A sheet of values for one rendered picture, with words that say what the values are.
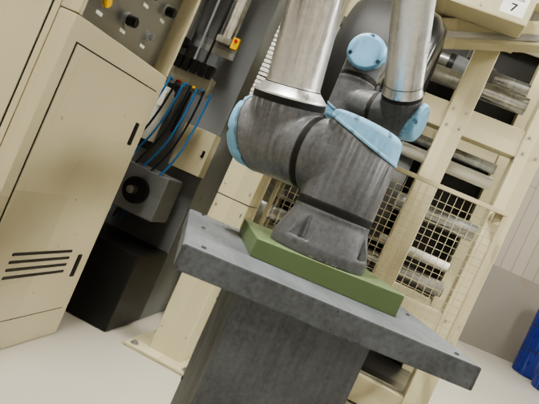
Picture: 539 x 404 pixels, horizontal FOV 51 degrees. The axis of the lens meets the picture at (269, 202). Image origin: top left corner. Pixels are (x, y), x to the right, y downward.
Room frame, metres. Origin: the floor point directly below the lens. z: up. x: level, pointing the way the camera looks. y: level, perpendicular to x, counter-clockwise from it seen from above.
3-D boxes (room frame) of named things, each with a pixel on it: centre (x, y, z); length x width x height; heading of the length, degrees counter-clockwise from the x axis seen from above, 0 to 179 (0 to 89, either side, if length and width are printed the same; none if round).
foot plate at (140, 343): (2.08, 0.11, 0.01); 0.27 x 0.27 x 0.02; 79
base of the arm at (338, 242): (1.09, -0.12, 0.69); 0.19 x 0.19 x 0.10
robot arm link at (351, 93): (1.36, -0.08, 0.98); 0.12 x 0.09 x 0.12; 60
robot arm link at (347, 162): (1.10, -0.11, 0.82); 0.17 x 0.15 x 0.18; 60
